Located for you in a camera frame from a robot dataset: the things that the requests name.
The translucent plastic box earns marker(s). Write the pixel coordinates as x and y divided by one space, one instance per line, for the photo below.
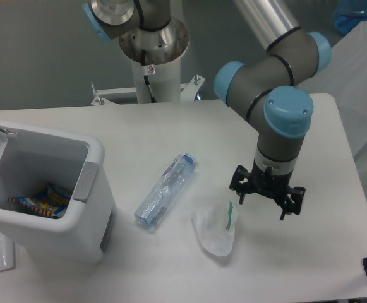
346 80

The clear plastic water bottle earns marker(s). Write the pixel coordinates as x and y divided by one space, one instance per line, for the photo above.
166 189

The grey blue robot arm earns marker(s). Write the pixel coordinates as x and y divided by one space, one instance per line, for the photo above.
265 95

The clear plastic wrapper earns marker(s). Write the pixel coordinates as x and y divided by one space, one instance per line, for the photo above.
215 227

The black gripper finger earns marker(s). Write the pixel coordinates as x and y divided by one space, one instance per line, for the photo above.
241 183
291 201

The colourful snack wrapper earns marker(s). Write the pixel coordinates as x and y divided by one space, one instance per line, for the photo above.
50 202

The blue water jug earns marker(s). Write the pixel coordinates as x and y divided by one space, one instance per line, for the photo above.
348 14

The white trash can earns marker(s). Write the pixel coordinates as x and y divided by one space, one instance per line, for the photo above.
35 157

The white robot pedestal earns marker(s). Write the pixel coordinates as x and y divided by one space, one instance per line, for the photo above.
155 59

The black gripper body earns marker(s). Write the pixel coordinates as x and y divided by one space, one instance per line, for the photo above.
264 183

